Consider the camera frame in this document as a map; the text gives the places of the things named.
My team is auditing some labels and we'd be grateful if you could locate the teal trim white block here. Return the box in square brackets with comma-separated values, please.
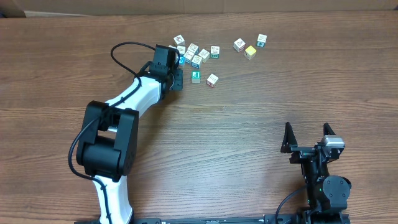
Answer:
[256, 34, 267, 47]

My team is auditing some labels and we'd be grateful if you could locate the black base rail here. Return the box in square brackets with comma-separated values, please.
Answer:
[74, 213, 351, 224]

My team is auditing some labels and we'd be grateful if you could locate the top row picture block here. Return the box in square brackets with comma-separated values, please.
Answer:
[187, 43, 199, 55]

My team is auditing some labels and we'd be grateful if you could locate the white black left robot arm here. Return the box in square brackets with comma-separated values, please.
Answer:
[68, 45, 183, 223]

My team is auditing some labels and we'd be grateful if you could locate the red trim white block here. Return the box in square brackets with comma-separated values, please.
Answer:
[233, 38, 246, 52]

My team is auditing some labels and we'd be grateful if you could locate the turtle picture wooden block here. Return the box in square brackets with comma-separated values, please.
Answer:
[198, 49, 210, 63]

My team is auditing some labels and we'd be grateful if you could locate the green letter wooden block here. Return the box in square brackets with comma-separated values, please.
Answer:
[191, 71, 201, 83]

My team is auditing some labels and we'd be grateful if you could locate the cardboard sheet at back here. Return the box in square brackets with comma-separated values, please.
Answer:
[0, 0, 398, 19]

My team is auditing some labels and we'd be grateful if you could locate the red picture far-left block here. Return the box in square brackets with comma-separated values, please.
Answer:
[174, 35, 185, 46]

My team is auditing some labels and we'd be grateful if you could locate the yellow wooden block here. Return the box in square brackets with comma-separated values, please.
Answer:
[244, 45, 257, 60]

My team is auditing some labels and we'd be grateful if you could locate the pretzel picture wooden block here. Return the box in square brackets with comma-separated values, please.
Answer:
[191, 55, 203, 69]

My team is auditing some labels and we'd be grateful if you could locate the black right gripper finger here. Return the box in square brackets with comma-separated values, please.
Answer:
[280, 122, 298, 153]
[323, 123, 335, 136]

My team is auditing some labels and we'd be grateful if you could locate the green B wooden block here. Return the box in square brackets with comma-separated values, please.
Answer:
[210, 45, 220, 58]

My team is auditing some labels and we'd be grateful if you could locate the sailboat picture wooden block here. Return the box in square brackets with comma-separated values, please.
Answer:
[184, 50, 195, 64]

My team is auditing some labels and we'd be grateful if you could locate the red letter wooden block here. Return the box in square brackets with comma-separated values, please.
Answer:
[206, 73, 219, 88]

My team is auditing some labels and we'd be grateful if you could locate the blue letter wooden block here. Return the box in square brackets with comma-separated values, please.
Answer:
[177, 45, 186, 67]

